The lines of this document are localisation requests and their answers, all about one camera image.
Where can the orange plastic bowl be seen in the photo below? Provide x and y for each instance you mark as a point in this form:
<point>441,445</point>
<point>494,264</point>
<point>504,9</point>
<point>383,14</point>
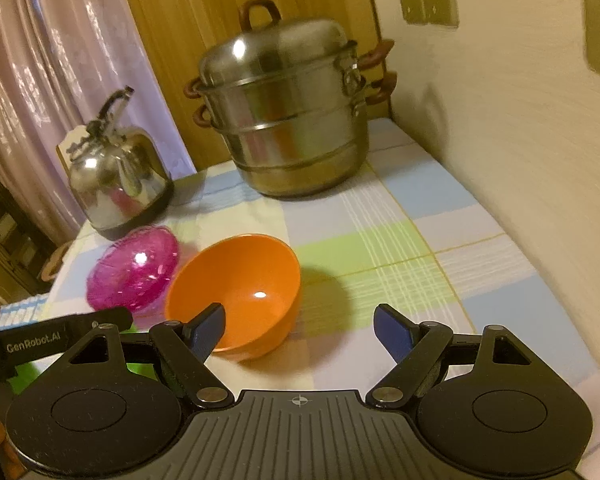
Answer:
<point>235,290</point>

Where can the stainless steel steamer pot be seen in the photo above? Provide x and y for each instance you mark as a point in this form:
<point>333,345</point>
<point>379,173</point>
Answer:
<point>290,130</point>

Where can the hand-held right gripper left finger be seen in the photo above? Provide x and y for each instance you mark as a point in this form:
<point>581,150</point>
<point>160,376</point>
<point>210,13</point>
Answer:
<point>206,332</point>

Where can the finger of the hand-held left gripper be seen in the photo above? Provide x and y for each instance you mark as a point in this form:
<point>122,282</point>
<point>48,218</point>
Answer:
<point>105,316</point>

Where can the green plastic bowl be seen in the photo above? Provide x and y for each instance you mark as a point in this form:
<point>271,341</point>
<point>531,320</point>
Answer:
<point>22,380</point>

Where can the pink lace curtain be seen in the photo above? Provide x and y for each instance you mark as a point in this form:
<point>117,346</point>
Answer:
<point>55,60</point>

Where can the stainless steel kettle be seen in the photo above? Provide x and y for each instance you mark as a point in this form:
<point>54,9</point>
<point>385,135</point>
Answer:
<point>120,185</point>

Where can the black folding rack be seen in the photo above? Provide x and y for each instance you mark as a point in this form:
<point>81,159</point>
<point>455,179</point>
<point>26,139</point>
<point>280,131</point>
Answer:
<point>10,240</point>

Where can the wooden door panel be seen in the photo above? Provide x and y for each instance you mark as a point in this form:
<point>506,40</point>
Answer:
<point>190,20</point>

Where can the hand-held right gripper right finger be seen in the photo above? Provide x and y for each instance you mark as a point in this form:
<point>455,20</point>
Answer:
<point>392,332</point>

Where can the checked tablecloth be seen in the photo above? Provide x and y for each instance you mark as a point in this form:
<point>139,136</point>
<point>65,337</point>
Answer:
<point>430,270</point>

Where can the white wooden chair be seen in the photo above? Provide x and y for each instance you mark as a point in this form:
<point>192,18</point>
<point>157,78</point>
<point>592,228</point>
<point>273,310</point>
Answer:
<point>72,142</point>

